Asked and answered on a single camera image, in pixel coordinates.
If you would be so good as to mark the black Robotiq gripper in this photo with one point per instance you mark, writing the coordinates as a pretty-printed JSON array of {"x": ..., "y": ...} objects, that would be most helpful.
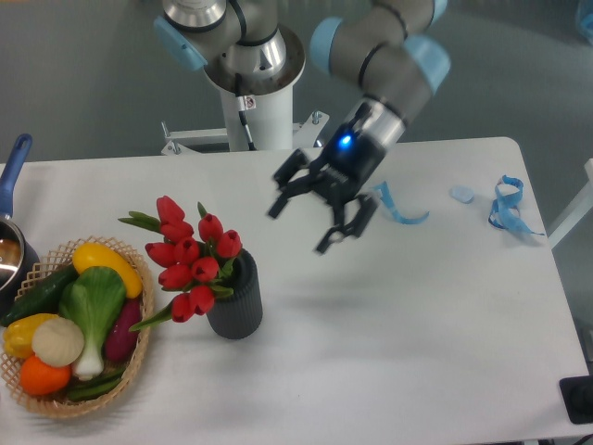
[{"x": 345, "y": 164}]

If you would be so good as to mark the red tulip bouquet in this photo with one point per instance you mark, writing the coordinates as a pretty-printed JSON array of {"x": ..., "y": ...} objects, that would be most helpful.
[{"x": 197, "y": 261}]

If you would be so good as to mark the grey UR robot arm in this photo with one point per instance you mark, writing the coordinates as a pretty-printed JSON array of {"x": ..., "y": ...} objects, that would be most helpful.
[{"x": 254, "y": 61}]

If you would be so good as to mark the dark grey ribbed vase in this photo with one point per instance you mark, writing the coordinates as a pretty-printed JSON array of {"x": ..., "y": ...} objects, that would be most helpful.
[{"x": 240, "y": 315}]

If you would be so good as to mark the blue ribbon strip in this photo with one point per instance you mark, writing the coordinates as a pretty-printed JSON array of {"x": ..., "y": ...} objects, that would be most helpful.
[{"x": 383, "y": 192}]

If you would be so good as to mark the blue ribbon right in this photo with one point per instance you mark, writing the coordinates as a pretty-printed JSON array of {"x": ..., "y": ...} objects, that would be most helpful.
[{"x": 504, "y": 212}]

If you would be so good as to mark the yellow squash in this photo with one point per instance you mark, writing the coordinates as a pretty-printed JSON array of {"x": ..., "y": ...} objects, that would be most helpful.
[{"x": 91, "y": 254}]

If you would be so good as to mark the green bok choy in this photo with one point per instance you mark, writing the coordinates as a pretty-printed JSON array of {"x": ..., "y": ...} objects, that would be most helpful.
[{"x": 93, "y": 302}]

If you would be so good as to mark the purple sweet potato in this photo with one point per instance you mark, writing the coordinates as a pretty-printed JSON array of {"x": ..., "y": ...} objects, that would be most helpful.
[{"x": 121, "y": 341}]

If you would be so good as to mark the woven wicker basket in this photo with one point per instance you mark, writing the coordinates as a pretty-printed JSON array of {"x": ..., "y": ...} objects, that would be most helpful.
[{"x": 59, "y": 406}]

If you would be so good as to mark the dark green cucumber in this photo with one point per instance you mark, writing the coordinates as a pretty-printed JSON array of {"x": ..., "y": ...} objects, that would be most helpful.
[{"x": 43, "y": 297}]

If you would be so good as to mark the cream white garlic bun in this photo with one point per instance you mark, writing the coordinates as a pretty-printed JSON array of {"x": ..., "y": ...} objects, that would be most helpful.
[{"x": 58, "y": 342}]

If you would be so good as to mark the green bean pods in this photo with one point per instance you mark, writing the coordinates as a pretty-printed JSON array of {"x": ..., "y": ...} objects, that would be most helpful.
[{"x": 96, "y": 387}]

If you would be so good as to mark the black device at edge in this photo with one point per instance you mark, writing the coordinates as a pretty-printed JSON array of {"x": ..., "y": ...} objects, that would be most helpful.
[{"x": 577, "y": 397}]

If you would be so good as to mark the yellow bell pepper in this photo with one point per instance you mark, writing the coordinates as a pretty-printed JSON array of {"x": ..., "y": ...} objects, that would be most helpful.
[{"x": 18, "y": 336}]

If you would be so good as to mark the orange fruit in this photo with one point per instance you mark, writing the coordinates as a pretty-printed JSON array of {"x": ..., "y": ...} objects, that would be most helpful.
[{"x": 39, "y": 379}]

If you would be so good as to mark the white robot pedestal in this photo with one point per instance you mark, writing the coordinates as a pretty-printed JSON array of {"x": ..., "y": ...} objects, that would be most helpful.
[{"x": 262, "y": 121}]

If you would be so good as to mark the white frame at right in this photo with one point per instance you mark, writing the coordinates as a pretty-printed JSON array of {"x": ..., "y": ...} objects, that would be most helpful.
[{"x": 579, "y": 207}]

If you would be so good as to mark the blue handled saucepan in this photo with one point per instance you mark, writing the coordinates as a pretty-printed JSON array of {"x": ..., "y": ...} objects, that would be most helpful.
[{"x": 17, "y": 255}]

